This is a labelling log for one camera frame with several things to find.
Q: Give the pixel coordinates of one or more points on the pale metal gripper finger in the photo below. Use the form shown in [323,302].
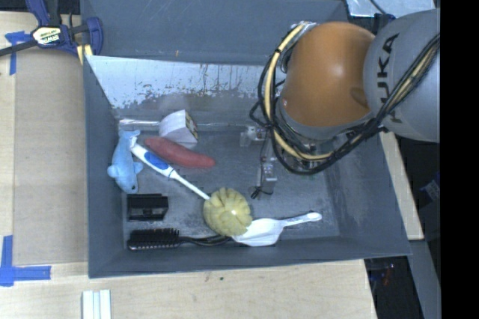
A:
[250,134]
[268,177]

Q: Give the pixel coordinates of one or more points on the white plastic scoop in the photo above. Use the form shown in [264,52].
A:
[265,231]

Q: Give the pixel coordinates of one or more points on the red-brown toy sausage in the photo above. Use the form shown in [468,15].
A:
[179,154]

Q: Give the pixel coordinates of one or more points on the white wedge-shaped box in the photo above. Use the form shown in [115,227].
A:
[176,128]

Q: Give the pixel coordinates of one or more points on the white and blue electric toothbrush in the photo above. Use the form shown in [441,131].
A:
[155,160]

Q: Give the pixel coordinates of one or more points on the clear plastic tube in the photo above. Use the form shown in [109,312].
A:
[138,123]

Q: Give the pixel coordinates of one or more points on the grey metal bin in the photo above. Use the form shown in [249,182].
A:
[209,25]

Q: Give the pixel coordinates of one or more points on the black open box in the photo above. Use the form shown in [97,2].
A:
[146,207]

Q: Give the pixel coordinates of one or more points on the black hairbrush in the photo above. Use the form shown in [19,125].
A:
[157,239]

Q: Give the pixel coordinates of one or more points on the blue toy dolphin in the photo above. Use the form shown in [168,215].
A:
[123,164]

